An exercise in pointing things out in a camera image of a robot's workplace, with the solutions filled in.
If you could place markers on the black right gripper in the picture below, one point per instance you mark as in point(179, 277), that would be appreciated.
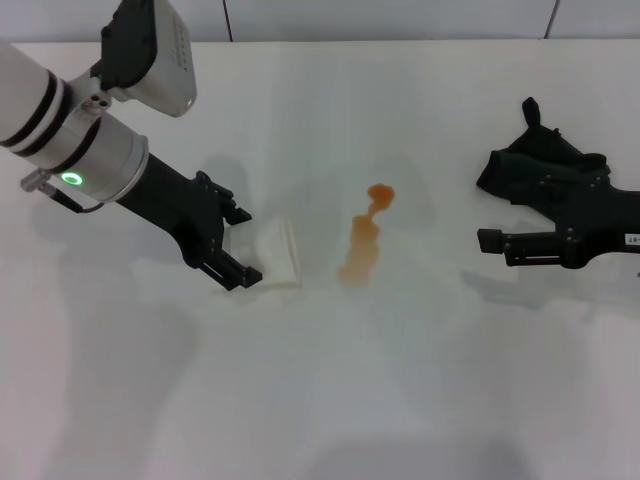
point(600, 220)

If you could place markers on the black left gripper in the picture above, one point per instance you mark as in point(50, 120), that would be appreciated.
point(185, 215)

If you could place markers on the white paper cup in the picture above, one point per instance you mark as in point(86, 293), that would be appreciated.
point(277, 250)

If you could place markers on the dark blue rag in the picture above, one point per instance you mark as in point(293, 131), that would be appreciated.
point(520, 165)

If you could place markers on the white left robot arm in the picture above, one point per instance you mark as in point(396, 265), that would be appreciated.
point(30, 95)

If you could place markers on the brown water stain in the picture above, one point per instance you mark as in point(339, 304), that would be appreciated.
point(362, 245)

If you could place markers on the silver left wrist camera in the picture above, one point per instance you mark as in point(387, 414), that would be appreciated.
point(160, 55)

